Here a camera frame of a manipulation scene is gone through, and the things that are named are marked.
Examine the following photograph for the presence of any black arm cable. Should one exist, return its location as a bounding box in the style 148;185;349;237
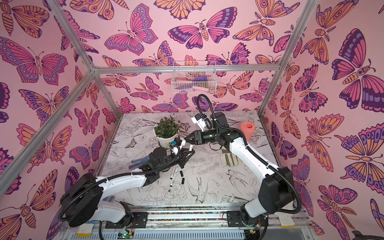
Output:
196;94;302;215
56;143;182;223

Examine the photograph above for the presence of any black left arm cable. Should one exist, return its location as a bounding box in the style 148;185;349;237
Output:
56;143;182;223

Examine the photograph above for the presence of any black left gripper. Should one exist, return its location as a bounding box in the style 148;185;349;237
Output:
154;148;194;175

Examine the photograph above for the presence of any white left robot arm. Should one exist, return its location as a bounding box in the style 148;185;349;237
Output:
57;146;195;227

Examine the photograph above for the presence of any clear wall basket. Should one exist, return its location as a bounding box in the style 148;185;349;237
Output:
170;61;218;94

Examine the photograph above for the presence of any blue dotted work glove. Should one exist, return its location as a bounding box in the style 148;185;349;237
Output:
129;156;150;169

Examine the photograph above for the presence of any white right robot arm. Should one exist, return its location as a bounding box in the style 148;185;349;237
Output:
186;113;302;219

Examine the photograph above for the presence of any beige green work glove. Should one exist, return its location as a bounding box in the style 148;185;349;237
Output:
221;149;242;167

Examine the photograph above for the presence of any white plastic flower pot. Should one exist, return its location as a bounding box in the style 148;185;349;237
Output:
153;129;179;149

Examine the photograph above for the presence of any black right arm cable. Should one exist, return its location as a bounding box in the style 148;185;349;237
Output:
196;94;302;215

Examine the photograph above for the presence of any green potted plant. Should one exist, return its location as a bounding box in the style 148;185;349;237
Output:
154;117;180;139

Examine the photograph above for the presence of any white glove on rail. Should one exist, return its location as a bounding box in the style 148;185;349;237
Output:
275;212;296;228

